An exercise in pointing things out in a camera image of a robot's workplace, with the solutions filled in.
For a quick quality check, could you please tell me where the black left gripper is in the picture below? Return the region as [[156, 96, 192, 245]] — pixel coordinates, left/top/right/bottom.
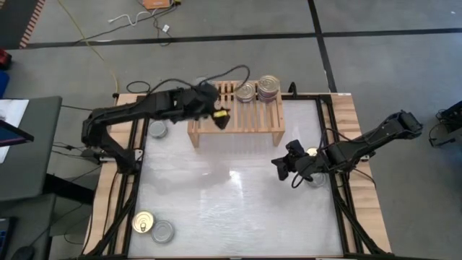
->
[[175, 88, 232, 131]]

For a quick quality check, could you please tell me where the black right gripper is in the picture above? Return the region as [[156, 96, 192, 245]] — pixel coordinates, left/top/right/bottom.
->
[[271, 153, 328, 181]]

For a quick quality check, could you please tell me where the wooden slatted shelf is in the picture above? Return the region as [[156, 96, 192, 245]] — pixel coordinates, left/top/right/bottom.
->
[[186, 79, 286, 148]]

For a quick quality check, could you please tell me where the orange floor box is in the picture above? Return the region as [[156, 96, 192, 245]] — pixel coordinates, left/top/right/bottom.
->
[[142, 0, 173, 10]]

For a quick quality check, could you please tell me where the black desk bar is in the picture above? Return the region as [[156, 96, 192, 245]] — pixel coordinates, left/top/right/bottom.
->
[[43, 173, 97, 205]]

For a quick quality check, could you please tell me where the grey desk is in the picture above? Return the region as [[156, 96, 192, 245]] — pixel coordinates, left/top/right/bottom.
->
[[0, 95, 64, 203]]

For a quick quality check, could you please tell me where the dark tilted monitor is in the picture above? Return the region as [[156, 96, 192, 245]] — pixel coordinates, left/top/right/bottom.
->
[[0, 118, 35, 148]]

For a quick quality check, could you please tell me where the white paper sheet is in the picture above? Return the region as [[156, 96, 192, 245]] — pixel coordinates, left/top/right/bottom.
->
[[0, 98, 30, 126]]

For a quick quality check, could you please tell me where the blue floor object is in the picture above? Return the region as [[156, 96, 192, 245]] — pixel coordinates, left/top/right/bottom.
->
[[0, 70, 10, 99]]

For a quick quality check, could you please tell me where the red floor object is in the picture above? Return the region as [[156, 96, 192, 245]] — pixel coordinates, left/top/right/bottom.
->
[[0, 48, 13, 72]]

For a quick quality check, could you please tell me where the black mat orange edge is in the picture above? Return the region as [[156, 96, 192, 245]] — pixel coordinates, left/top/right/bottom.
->
[[0, 0, 47, 50]]

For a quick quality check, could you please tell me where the black computer mouse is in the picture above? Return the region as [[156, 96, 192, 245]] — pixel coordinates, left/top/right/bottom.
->
[[10, 244, 36, 260]]

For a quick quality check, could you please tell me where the dark keyboard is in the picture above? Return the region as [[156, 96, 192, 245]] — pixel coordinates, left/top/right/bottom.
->
[[0, 215, 18, 260]]

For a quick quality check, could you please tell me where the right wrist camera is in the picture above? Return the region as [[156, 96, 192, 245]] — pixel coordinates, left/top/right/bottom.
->
[[285, 139, 306, 156]]

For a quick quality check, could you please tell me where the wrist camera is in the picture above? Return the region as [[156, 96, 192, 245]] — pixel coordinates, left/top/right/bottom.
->
[[197, 83, 220, 101], [285, 139, 306, 156]]

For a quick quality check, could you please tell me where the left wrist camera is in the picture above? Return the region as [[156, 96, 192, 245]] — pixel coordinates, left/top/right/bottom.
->
[[197, 83, 220, 101]]

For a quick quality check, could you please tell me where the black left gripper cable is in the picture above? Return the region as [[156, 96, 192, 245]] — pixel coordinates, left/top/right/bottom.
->
[[147, 64, 251, 95]]

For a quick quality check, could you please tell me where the black cable loop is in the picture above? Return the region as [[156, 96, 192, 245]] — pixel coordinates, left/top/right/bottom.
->
[[126, 80, 153, 94]]

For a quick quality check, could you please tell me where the yellow cable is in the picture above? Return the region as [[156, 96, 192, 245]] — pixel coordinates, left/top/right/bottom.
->
[[56, 0, 118, 94]]

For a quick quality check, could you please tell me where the white floor cable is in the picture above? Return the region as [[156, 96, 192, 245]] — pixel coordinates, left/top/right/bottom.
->
[[107, 9, 160, 27]]

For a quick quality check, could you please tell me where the black equipment with cables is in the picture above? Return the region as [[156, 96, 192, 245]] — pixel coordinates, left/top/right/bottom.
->
[[427, 100, 462, 149]]

